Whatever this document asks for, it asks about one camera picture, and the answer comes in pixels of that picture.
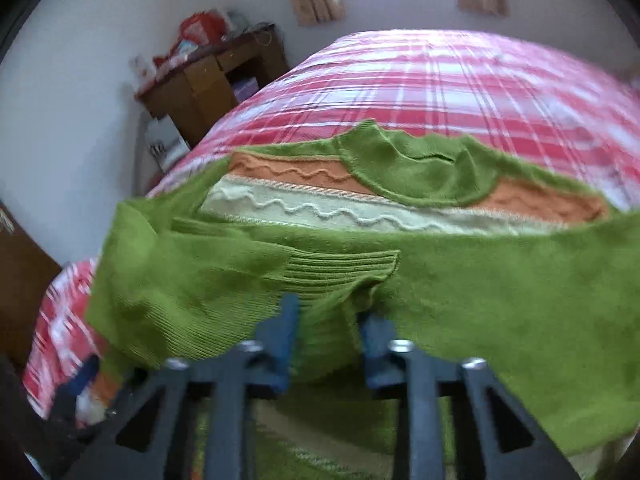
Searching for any red plaid bed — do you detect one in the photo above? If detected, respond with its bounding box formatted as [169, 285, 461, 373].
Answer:
[22, 30, 640, 428]

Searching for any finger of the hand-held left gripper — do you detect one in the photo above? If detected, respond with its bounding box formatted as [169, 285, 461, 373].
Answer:
[69, 356, 107, 401]

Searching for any brown wooden desk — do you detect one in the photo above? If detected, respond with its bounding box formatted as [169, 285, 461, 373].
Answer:
[134, 22, 291, 148]

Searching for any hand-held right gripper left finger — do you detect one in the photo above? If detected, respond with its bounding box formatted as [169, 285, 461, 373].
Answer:
[65, 292, 302, 480]

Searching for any white box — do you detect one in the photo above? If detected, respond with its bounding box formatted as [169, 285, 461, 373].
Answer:
[144, 114, 190, 172]

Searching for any brown wooden door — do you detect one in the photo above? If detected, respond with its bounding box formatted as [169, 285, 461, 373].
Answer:
[0, 204, 63, 373]

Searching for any green striped knit sweater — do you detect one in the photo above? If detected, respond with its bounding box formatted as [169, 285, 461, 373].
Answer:
[85, 120, 640, 480]

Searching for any red bag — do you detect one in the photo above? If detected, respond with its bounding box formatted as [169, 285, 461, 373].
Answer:
[176, 10, 227, 47]

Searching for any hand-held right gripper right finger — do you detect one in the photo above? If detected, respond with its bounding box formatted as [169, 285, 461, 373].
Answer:
[357, 310, 582, 480]

